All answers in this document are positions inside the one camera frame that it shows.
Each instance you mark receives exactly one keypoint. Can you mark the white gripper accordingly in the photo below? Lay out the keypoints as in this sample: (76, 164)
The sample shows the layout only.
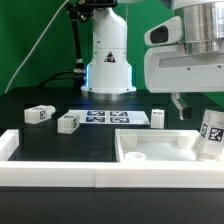
(169, 69)

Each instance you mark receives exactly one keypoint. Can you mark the white square tabletop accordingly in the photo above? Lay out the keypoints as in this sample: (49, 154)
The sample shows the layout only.
(148, 145)

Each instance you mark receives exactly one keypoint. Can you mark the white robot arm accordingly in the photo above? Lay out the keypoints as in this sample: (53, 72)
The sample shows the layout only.
(186, 52)

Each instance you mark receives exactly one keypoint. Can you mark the white tag sheet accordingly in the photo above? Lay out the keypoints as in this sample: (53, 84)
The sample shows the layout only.
(111, 117)

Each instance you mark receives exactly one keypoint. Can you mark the white U-shaped fixture wall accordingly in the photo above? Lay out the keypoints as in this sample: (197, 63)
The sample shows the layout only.
(158, 174)

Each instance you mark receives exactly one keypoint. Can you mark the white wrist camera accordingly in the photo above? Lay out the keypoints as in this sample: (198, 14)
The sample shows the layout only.
(169, 32)

